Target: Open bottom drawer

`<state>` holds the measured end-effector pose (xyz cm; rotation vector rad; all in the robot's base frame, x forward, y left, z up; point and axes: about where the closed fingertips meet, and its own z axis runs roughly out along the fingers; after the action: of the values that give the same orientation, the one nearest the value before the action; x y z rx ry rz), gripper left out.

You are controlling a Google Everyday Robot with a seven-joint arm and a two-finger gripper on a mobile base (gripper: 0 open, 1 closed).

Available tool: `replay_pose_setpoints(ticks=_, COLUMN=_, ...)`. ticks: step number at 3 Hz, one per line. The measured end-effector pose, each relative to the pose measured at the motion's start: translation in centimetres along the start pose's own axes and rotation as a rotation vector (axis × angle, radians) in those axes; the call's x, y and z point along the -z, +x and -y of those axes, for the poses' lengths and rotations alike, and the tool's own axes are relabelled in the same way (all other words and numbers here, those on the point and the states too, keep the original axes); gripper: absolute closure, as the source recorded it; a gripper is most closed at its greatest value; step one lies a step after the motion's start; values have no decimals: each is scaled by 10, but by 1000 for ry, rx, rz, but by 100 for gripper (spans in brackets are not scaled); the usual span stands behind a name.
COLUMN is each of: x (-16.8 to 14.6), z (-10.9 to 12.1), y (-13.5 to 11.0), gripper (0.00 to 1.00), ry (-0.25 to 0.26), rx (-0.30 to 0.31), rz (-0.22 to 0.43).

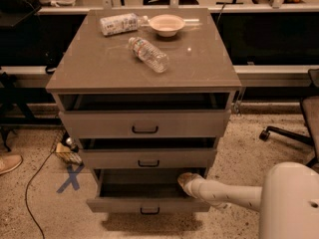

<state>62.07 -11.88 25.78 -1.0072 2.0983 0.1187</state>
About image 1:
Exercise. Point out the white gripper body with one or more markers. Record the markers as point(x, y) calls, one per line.
point(193, 186)

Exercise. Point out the blue tape cross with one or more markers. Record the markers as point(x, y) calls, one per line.
point(72, 178)

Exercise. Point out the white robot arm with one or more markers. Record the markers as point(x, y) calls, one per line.
point(287, 201)

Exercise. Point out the black stand left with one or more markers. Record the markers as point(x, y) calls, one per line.
point(11, 98)

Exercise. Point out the beige shoe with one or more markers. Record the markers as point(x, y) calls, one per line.
point(9, 163)

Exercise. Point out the grey drawer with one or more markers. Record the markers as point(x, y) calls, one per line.
point(147, 191)
point(148, 158)
point(143, 124)

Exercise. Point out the white bowl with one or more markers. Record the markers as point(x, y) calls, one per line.
point(166, 25)

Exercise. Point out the grey drawer cabinet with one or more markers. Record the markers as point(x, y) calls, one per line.
point(100, 74)

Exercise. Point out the wire basket with items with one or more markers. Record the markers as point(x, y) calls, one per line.
point(65, 148)

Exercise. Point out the white labelled plastic bottle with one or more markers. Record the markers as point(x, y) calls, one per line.
point(119, 24)

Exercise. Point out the clear plastic water bottle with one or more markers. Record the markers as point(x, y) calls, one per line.
point(149, 54)

